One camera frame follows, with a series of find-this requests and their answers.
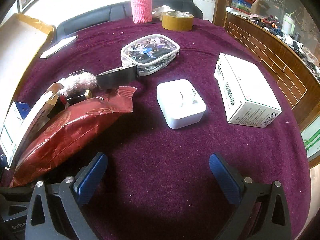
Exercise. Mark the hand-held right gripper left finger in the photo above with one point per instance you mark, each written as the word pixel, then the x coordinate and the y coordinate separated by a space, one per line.
pixel 91 177

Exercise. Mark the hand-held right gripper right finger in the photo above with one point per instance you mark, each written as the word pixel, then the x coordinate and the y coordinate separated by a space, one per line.
pixel 225 177

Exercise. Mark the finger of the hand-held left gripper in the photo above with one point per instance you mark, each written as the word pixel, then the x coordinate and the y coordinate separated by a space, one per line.
pixel 3 161

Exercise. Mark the red snack packet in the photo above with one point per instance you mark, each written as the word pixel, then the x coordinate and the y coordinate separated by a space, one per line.
pixel 62 135

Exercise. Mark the white plug adapter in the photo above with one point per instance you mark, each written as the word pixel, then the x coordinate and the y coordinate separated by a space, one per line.
pixel 180 115

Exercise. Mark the black marker yellow cap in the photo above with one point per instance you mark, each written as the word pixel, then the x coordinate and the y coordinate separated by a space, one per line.
pixel 87 94

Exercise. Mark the white medicine box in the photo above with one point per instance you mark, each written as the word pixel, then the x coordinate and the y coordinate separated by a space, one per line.
pixel 247 85

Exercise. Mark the pink fluffy plush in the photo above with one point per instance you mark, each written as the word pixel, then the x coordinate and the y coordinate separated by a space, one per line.
pixel 80 82

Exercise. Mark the black tape roll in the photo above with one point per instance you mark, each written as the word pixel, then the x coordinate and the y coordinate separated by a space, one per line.
pixel 115 77

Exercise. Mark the yellow taped cardboard box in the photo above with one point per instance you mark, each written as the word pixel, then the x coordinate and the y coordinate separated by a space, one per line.
pixel 22 47

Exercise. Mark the cartoon print clear pouch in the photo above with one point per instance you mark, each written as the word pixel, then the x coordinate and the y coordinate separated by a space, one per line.
pixel 147 47

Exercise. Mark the white box blue label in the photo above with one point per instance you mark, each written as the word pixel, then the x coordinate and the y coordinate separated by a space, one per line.
pixel 10 135

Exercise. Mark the maroon velvet tablecloth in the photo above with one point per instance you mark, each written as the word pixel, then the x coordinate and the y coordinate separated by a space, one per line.
pixel 162 155

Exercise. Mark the green white sign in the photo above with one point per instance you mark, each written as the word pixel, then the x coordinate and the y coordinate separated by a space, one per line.
pixel 311 140

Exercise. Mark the white paper sheets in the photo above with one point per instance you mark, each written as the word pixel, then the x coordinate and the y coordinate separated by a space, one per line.
pixel 57 46

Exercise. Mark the wooden brick pattern counter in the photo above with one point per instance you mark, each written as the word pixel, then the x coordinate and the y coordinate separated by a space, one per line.
pixel 275 55

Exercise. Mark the pile of assorted clutter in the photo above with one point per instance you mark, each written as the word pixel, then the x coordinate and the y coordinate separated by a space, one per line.
pixel 300 45

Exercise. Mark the black leather sofa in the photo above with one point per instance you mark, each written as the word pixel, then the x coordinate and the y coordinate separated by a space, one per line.
pixel 87 17

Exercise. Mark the brown tape roll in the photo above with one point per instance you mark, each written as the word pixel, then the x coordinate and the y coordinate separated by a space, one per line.
pixel 175 23

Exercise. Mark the white kettle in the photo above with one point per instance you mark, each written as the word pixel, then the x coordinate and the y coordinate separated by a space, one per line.
pixel 288 23

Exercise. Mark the open printed carton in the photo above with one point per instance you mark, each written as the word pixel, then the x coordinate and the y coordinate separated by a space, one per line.
pixel 241 3

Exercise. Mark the black bag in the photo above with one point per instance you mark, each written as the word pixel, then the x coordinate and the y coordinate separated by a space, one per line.
pixel 185 5

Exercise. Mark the bottle with pink knitted sleeve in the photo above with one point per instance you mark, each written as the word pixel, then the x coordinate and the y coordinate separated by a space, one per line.
pixel 141 7

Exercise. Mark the white cloth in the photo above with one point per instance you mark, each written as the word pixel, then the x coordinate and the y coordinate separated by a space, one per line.
pixel 160 11

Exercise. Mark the wooden partition frame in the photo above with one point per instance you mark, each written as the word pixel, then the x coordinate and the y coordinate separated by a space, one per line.
pixel 221 0

